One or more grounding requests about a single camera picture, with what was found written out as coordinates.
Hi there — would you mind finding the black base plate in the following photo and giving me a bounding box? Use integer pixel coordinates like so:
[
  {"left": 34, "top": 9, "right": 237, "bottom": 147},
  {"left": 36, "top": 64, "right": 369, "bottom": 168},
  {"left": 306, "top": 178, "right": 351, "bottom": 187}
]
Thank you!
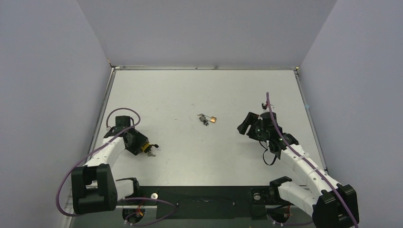
[{"left": 117, "top": 186, "right": 291, "bottom": 222}]

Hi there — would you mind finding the brass padlock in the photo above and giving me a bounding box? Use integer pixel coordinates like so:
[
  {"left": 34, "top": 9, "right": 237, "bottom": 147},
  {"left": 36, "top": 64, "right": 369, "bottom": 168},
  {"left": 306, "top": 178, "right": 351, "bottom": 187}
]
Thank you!
[{"left": 198, "top": 114, "right": 217, "bottom": 123}]

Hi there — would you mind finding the yellow padlock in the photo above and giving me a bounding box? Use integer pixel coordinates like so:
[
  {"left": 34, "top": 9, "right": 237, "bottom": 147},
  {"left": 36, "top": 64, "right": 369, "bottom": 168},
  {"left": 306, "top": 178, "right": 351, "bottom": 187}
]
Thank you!
[{"left": 141, "top": 143, "right": 159, "bottom": 153}]

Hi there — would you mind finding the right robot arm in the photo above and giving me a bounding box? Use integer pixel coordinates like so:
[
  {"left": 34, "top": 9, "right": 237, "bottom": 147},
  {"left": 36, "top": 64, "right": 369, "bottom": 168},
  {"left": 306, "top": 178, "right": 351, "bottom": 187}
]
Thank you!
[{"left": 237, "top": 112, "right": 359, "bottom": 228}]

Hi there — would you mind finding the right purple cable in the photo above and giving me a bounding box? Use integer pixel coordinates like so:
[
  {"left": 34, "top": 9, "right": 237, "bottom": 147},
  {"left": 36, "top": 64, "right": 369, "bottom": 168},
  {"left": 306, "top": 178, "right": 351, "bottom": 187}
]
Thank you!
[{"left": 266, "top": 92, "right": 360, "bottom": 228}]

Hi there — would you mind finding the black key bunch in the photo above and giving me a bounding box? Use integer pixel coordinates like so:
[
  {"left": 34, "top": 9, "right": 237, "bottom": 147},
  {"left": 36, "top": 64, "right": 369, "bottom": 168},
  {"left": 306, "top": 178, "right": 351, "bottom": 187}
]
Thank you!
[{"left": 199, "top": 115, "right": 209, "bottom": 126}]

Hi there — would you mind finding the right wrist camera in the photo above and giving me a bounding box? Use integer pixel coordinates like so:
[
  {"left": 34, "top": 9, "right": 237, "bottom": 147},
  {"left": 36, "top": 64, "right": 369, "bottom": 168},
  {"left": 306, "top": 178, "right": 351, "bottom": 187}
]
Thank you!
[{"left": 261, "top": 102, "right": 274, "bottom": 110}]

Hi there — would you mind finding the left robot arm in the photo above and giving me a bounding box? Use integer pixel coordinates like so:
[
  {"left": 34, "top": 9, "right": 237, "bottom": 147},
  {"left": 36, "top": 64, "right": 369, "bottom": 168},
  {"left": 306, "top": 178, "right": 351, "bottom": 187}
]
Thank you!
[{"left": 71, "top": 115, "right": 153, "bottom": 215}]

